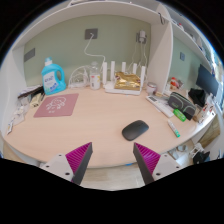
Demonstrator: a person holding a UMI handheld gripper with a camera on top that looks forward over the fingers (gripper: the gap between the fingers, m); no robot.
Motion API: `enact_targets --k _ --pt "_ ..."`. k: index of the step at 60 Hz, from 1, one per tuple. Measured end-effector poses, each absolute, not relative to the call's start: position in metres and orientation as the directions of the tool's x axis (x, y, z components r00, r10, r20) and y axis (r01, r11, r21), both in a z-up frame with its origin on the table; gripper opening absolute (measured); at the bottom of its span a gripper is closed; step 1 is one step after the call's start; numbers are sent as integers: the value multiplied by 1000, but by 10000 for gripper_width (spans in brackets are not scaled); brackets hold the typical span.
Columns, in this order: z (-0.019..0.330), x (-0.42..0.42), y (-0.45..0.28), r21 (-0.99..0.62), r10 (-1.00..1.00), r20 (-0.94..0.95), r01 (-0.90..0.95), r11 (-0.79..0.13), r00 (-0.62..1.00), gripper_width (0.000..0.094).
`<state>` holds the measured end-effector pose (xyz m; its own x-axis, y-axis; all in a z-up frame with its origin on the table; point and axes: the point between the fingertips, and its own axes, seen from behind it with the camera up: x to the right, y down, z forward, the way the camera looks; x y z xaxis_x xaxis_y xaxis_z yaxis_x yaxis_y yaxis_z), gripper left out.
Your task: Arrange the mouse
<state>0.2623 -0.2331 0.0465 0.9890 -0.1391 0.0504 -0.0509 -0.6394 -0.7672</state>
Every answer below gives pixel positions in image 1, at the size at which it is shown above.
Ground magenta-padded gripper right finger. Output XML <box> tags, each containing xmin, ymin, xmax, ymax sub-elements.
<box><xmin>132</xmin><ymin>142</ymin><xmax>183</xmax><ymax>185</ymax></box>

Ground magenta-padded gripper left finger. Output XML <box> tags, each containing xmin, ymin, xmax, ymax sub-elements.
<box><xmin>39</xmin><ymin>141</ymin><xmax>94</xmax><ymax>186</ymax></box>

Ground black computer mouse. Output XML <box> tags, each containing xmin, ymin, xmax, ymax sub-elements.
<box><xmin>121</xmin><ymin>119</ymin><xmax>150</xmax><ymax>142</ymax></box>

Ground pink printed mouse pad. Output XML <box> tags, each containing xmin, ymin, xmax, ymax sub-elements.
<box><xmin>33</xmin><ymin>92</ymin><xmax>80</xmax><ymax>119</ymax></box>

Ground white green marker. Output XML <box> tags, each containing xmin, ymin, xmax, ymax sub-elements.
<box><xmin>167</xmin><ymin>119</ymin><xmax>181</xmax><ymax>138</ymax></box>

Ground small green bottle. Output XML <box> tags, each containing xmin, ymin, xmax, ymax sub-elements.
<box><xmin>172</xmin><ymin>108</ymin><xmax>187</xmax><ymax>123</ymax></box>

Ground white remote control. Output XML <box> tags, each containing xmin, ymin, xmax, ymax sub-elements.
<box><xmin>145</xmin><ymin>95</ymin><xmax>175</xmax><ymax>118</ymax></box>

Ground grey pencil case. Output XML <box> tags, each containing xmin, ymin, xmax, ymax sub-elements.
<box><xmin>167</xmin><ymin>91</ymin><xmax>197</xmax><ymax>121</ymax></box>

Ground small pink jar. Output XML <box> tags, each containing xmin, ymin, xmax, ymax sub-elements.
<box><xmin>146</xmin><ymin>81</ymin><xmax>158</xmax><ymax>96</ymax></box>

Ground pale yellow box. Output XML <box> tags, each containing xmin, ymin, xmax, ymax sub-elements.
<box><xmin>30</xmin><ymin>93</ymin><xmax>44</xmax><ymax>108</ymax></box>

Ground white power strip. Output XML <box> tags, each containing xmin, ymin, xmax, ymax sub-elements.
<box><xmin>68</xmin><ymin>80</ymin><xmax>90</xmax><ymax>89</ymax></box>

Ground clear plastic bags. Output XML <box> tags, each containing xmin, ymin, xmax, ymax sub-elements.
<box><xmin>9</xmin><ymin>98</ymin><xmax>34</xmax><ymax>126</ymax></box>

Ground white blue packet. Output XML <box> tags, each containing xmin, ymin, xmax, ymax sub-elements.
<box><xmin>5</xmin><ymin>121</ymin><xmax>16</xmax><ymax>135</ymax></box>

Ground white router with antennas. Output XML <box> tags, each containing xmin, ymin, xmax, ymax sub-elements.
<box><xmin>101</xmin><ymin>60</ymin><xmax>147</xmax><ymax>96</ymax></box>

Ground black bag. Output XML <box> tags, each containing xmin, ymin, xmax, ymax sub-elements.
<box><xmin>187</xmin><ymin>87</ymin><xmax>207</xmax><ymax>108</ymax></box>

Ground gold foil bag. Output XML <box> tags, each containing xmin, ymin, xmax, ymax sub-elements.
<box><xmin>114</xmin><ymin>71</ymin><xmax>142</xmax><ymax>91</ymax></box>

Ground clear plastic bottle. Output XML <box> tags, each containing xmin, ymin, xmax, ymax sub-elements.
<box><xmin>89</xmin><ymin>61</ymin><xmax>102</xmax><ymax>91</ymax></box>

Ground blue detergent bottle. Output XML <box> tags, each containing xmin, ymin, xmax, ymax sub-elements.
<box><xmin>41</xmin><ymin>57</ymin><xmax>67</xmax><ymax>96</ymax></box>

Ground dark book with white cover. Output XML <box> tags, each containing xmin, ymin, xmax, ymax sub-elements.
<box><xmin>17</xmin><ymin>84</ymin><xmax>44</xmax><ymax>100</ymax></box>

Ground black monitor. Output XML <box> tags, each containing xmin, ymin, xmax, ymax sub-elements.
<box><xmin>195</xmin><ymin>63</ymin><xmax>220</xmax><ymax>98</ymax></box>

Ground white shelf unit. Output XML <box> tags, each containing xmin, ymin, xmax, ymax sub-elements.
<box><xmin>9</xmin><ymin>0</ymin><xmax>216</xmax><ymax>96</ymax></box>

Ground coiled white cable bundle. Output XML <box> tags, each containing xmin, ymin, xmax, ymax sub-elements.
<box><xmin>68</xmin><ymin>65</ymin><xmax>91</xmax><ymax>84</ymax></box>

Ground white wall socket cable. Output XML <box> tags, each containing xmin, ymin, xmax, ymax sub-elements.
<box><xmin>83</xmin><ymin>32</ymin><xmax>107</xmax><ymax>64</ymax></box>

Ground wide grey wall plate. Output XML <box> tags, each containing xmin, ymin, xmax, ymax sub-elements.
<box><xmin>23</xmin><ymin>47</ymin><xmax>36</xmax><ymax>63</ymax></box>

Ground white wall charger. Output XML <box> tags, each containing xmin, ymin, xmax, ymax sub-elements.
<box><xmin>135</xmin><ymin>30</ymin><xmax>148</xmax><ymax>44</ymax></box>

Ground square grey wall socket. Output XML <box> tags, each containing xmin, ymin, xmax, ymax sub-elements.
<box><xmin>84</xmin><ymin>28</ymin><xmax>99</xmax><ymax>41</ymax></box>

